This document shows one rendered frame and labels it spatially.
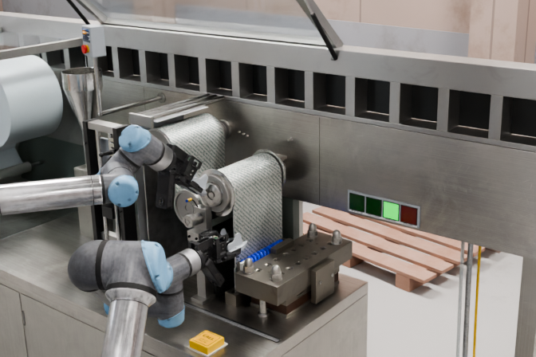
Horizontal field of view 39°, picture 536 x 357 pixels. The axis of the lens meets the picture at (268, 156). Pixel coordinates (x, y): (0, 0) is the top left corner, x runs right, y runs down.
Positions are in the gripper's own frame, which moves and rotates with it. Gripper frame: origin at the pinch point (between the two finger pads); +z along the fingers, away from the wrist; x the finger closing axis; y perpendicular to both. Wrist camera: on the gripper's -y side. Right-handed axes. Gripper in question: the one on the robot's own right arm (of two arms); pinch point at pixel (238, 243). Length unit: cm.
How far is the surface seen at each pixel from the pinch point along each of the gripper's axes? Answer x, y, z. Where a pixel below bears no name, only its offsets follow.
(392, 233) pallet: 75, -98, 234
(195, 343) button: -8.8, -16.8, -29.8
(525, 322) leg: -73, -23, 46
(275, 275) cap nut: -17.3, -4.1, -4.1
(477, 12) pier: 44, 38, 271
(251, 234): -0.3, 0.9, 5.9
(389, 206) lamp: -35.5, 10.7, 28.9
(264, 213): -0.2, 5.6, 12.4
